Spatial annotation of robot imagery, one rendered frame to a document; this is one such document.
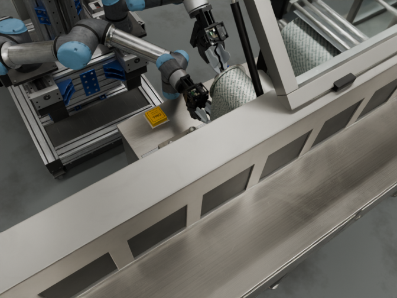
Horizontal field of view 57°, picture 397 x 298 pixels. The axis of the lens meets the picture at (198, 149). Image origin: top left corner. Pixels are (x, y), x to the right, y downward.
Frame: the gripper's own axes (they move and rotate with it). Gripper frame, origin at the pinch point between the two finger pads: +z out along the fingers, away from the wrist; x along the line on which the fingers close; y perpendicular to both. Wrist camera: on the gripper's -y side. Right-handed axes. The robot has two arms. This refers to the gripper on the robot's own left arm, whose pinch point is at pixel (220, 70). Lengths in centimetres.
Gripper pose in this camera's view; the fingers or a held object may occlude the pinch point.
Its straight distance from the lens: 126.0
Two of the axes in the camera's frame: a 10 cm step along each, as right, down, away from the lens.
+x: 8.3, -4.5, 3.2
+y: 3.9, 0.5, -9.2
